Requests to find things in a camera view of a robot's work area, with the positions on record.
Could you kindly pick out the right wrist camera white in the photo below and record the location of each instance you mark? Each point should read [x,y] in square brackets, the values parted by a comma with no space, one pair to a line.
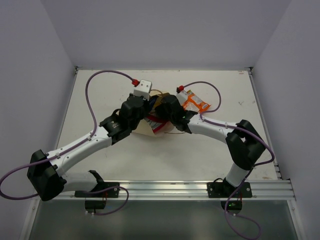
[181,94]

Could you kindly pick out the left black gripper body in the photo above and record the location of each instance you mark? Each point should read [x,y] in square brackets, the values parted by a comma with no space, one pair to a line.
[143,107]

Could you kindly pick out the magenta large snack packet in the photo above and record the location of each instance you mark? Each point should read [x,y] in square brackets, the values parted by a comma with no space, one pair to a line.
[158,125]

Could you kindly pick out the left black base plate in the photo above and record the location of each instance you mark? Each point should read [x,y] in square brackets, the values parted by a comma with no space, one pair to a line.
[99,185]

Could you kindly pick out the aluminium rail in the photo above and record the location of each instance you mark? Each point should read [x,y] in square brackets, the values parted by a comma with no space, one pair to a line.
[184,190]

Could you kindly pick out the blue snack packet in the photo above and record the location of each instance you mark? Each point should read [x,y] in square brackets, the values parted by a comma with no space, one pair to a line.
[152,102]

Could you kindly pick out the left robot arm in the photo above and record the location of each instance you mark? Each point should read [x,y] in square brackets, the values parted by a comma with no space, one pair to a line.
[48,172]

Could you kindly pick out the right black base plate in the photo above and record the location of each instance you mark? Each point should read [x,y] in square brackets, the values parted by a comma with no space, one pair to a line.
[220,188]

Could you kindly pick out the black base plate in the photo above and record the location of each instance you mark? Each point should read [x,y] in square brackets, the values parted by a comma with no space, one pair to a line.
[99,185]
[220,188]

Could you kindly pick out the orange snack packet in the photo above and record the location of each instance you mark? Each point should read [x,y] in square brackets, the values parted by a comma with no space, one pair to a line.
[194,103]

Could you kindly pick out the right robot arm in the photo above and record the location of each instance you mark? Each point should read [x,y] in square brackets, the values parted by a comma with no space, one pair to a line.
[243,142]

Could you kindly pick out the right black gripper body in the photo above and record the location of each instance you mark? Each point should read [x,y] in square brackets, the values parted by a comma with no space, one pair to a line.
[160,111]

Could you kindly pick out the brown paper bag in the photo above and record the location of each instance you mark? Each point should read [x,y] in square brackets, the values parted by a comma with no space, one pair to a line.
[143,128]

